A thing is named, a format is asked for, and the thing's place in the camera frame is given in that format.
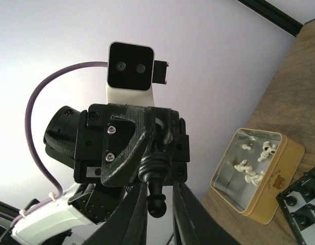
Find black and white chessboard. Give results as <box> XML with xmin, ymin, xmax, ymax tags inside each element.
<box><xmin>276</xmin><ymin>167</ymin><xmax>315</xmax><ymax>245</ymax></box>

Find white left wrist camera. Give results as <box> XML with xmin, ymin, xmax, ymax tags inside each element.
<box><xmin>106</xmin><ymin>41</ymin><xmax>169</xmax><ymax>107</ymax></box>

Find orange rimmed metal tray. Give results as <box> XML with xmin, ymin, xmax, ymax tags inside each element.
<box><xmin>211</xmin><ymin>128</ymin><xmax>305</xmax><ymax>225</ymax></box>

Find white chess pieces in tray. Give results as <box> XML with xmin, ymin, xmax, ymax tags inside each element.
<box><xmin>233</xmin><ymin>141</ymin><xmax>277</xmax><ymax>187</ymax></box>

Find black enclosure frame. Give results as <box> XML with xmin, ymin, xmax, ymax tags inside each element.
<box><xmin>238</xmin><ymin>0</ymin><xmax>303</xmax><ymax>37</ymax></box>

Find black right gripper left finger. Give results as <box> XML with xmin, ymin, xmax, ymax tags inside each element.
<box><xmin>84</xmin><ymin>184</ymin><xmax>147</xmax><ymax>245</ymax></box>

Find black chess piece board corner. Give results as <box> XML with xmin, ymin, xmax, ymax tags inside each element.
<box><xmin>285</xmin><ymin>196</ymin><xmax>297</xmax><ymax>207</ymax></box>

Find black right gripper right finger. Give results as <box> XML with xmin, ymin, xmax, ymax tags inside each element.
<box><xmin>173</xmin><ymin>182</ymin><xmax>239</xmax><ymax>245</ymax></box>

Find black chess piece edge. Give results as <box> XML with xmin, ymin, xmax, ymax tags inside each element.
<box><xmin>292</xmin><ymin>212</ymin><xmax>312</xmax><ymax>230</ymax></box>

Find black chess piece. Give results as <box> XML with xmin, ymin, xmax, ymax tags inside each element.
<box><xmin>138</xmin><ymin>152</ymin><xmax>171</xmax><ymax>218</ymax></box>

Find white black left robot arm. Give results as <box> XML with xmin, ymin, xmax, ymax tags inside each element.
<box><xmin>0</xmin><ymin>104</ymin><xmax>190</xmax><ymax>244</ymax></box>

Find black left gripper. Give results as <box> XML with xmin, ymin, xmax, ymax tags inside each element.
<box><xmin>74</xmin><ymin>104</ymin><xmax>190</xmax><ymax>187</ymax></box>

